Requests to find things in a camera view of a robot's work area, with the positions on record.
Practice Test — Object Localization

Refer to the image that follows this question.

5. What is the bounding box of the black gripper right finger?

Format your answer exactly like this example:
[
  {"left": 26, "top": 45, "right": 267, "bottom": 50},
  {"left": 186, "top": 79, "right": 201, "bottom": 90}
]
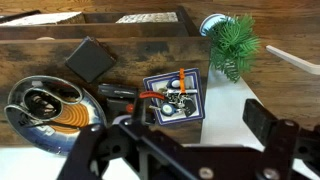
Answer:
[{"left": 242, "top": 98, "right": 320, "bottom": 180}]

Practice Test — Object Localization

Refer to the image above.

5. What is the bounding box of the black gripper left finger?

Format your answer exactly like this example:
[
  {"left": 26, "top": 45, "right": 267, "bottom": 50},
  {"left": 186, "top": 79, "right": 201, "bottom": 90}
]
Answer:
[{"left": 56, "top": 96, "right": 223, "bottom": 180}]

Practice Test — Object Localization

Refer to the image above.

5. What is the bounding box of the blue bowl orange centre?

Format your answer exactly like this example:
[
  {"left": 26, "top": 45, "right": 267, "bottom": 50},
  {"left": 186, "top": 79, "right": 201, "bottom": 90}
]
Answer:
[{"left": 3, "top": 75, "right": 108, "bottom": 157}]

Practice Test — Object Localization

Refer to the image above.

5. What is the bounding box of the white letter S piece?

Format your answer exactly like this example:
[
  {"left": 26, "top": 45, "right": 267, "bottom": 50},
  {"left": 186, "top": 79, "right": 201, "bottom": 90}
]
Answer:
[{"left": 38, "top": 124, "right": 56, "bottom": 138}]

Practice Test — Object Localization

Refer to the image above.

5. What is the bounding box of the round blue white key tag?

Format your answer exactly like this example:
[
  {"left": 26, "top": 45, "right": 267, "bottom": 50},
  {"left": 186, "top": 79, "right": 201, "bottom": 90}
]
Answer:
[
  {"left": 160, "top": 102, "right": 177, "bottom": 117},
  {"left": 167, "top": 77, "right": 182, "bottom": 89}
]

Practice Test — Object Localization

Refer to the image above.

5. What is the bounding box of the square blue white tray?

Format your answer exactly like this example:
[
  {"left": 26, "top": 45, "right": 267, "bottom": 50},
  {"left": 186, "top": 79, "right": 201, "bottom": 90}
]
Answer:
[{"left": 142, "top": 67, "right": 206, "bottom": 126}]

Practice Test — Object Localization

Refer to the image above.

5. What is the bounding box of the black car key fob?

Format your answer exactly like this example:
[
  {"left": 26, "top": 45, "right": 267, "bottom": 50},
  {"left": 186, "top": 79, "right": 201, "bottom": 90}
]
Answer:
[{"left": 183, "top": 99, "right": 198, "bottom": 118}]

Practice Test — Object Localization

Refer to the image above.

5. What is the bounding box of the silver key bunch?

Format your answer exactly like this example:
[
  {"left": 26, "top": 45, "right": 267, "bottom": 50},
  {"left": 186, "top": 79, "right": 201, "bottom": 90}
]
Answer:
[{"left": 156, "top": 87, "right": 198, "bottom": 111}]

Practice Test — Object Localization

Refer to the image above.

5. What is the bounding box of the green artificial fern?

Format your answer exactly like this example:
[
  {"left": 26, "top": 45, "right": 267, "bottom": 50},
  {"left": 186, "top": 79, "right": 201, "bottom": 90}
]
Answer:
[{"left": 207, "top": 13, "right": 262, "bottom": 84}]

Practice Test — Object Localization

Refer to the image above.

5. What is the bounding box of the dark wooden console table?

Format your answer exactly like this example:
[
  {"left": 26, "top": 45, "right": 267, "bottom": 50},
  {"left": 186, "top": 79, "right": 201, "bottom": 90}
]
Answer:
[{"left": 0, "top": 5, "right": 213, "bottom": 146}]

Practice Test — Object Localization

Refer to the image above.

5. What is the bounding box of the white flat shelf item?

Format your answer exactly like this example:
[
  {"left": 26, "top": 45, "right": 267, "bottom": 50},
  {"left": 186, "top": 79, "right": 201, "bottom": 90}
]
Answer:
[{"left": 0, "top": 11, "right": 83, "bottom": 27}]

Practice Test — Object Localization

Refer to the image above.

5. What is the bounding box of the white plant pot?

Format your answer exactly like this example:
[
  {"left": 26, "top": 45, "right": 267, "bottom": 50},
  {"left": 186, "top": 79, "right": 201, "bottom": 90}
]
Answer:
[{"left": 199, "top": 13, "right": 231, "bottom": 37}]

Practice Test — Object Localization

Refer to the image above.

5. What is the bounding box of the woven grey shelf item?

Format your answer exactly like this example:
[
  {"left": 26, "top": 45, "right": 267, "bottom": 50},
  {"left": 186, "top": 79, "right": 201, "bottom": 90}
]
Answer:
[{"left": 115, "top": 11, "right": 179, "bottom": 24}]

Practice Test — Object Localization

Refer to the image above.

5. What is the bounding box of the thin black strap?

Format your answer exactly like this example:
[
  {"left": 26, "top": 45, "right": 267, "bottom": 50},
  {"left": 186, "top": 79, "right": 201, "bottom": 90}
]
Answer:
[{"left": 19, "top": 120, "right": 93, "bottom": 130}]

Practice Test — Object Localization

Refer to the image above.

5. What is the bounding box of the orange handled tool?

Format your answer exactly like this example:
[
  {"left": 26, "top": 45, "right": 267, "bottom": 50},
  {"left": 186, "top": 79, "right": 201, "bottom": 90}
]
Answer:
[{"left": 178, "top": 68, "right": 187, "bottom": 95}]

